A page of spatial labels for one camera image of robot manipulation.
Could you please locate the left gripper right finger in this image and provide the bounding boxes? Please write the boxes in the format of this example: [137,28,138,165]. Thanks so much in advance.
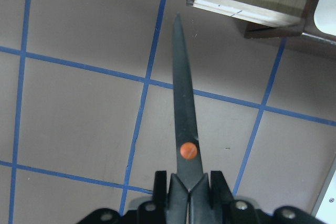
[211,170,234,206]

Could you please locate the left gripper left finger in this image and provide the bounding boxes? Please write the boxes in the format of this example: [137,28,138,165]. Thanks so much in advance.
[152,170,167,206]

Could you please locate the orange grey handled scissors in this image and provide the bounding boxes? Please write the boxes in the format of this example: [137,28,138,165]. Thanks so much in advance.
[170,14,212,223]

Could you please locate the dark wooden drawer cabinet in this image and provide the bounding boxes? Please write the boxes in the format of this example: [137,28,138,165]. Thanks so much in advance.
[186,0,329,40]

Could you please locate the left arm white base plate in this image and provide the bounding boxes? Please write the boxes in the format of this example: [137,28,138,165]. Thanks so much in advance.
[312,169,335,223]

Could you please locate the white plastic tray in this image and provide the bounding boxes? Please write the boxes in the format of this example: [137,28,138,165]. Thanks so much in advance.
[314,0,335,36]

